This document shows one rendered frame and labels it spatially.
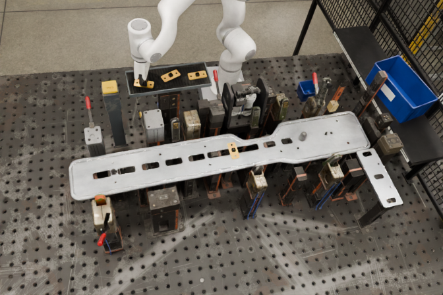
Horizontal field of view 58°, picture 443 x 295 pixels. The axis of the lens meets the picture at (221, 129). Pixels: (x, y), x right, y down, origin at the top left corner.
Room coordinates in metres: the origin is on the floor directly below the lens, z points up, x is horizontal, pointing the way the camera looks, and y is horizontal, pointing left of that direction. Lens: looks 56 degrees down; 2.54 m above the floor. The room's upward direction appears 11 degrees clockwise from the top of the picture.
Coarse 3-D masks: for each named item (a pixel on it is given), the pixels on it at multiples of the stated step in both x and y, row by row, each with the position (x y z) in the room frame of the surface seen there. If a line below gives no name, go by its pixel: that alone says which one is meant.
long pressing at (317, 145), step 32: (288, 128) 1.11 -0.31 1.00; (320, 128) 1.15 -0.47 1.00; (352, 128) 1.19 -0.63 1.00; (96, 160) 0.75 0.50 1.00; (128, 160) 0.78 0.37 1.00; (160, 160) 0.81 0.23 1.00; (224, 160) 0.87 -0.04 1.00; (256, 160) 0.90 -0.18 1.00; (288, 160) 0.94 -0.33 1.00; (96, 192) 0.60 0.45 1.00
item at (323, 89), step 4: (324, 80) 1.26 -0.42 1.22; (328, 80) 1.27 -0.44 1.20; (320, 84) 1.27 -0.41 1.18; (324, 84) 1.26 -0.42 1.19; (328, 84) 1.24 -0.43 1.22; (320, 88) 1.26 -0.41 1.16; (324, 88) 1.27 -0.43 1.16; (328, 88) 1.23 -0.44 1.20; (320, 92) 1.25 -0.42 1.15; (324, 92) 1.26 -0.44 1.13; (316, 96) 1.26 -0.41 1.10; (320, 96) 1.26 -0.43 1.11; (324, 96) 1.25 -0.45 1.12; (316, 100) 1.25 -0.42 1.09; (320, 100) 1.26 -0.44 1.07; (316, 104) 1.24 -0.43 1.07; (320, 104) 1.25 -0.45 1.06
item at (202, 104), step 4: (200, 100) 1.10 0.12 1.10; (204, 100) 1.10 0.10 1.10; (196, 104) 1.09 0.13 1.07; (200, 104) 1.08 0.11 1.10; (204, 104) 1.08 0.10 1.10; (208, 104) 1.09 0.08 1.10; (196, 108) 1.09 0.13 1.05; (200, 108) 1.06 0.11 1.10; (204, 108) 1.06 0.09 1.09; (208, 108) 1.07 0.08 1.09; (200, 112) 1.06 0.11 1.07; (204, 112) 1.06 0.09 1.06; (208, 112) 1.07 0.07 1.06; (200, 116) 1.06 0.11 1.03; (204, 116) 1.07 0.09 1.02; (200, 120) 1.06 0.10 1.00; (204, 120) 1.07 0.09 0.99; (204, 124) 1.07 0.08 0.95; (200, 128) 1.06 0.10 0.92; (204, 128) 1.07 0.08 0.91; (200, 132) 1.07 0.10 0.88; (204, 132) 1.07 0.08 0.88; (200, 136) 1.07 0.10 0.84
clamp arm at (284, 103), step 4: (284, 100) 1.19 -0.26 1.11; (288, 100) 1.20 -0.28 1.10; (280, 104) 1.19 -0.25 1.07; (284, 104) 1.18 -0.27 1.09; (288, 104) 1.19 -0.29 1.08; (280, 108) 1.18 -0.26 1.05; (284, 108) 1.18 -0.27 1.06; (280, 112) 1.17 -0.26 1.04; (284, 112) 1.18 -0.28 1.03; (280, 116) 1.17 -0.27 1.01; (284, 116) 1.18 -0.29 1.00
